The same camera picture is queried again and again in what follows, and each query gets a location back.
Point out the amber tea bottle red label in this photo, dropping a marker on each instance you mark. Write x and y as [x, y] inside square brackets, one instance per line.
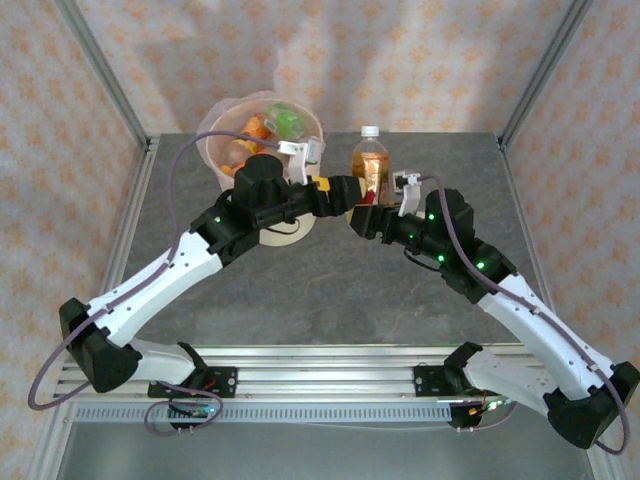
[370, 160]

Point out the yellow orange juice bottle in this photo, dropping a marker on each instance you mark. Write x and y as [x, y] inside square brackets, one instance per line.
[252, 127]

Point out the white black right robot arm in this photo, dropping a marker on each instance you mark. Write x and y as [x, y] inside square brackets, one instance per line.
[540, 325]

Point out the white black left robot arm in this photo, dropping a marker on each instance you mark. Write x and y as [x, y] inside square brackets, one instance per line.
[150, 290]

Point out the cream plastic bin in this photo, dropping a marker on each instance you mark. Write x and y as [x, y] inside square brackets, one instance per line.
[285, 241]

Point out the small circuit board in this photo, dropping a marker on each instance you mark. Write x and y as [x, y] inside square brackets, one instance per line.
[495, 405]
[199, 410]

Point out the aluminium table edge rail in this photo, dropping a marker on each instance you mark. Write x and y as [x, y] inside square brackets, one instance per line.
[150, 155]
[521, 200]

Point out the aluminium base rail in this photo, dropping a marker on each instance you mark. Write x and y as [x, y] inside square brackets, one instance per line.
[325, 372]

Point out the aluminium frame post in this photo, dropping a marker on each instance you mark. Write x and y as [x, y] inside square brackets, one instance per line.
[102, 65]
[545, 65]

